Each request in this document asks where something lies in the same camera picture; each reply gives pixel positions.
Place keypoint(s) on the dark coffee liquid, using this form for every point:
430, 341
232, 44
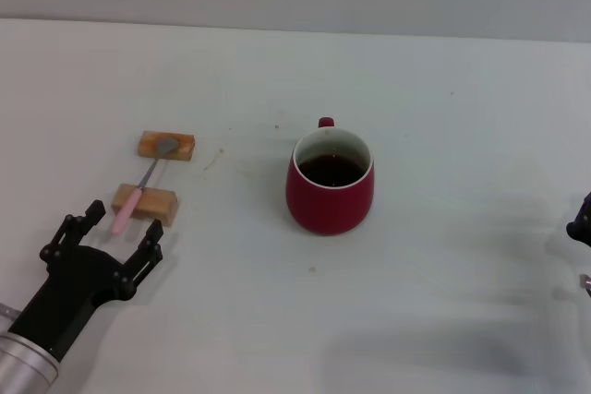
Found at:
330, 171

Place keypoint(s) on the red ceramic mug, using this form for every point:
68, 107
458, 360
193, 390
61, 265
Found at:
323, 209

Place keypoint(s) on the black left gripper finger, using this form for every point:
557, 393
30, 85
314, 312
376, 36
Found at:
148, 251
80, 228

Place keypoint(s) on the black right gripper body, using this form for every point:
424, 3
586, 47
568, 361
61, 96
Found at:
582, 228

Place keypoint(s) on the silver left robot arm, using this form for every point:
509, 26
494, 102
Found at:
23, 361

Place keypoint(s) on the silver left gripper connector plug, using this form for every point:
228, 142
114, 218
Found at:
8, 311

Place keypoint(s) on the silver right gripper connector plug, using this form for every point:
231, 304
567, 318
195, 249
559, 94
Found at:
586, 282

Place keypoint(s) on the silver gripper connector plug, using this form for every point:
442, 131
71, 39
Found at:
8, 311
586, 282

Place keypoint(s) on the orange stained wooden block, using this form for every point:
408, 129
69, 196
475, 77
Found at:
184, 147

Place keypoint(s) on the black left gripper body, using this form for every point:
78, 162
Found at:
69, 292

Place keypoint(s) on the plain wooden block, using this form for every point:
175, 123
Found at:
157, 207

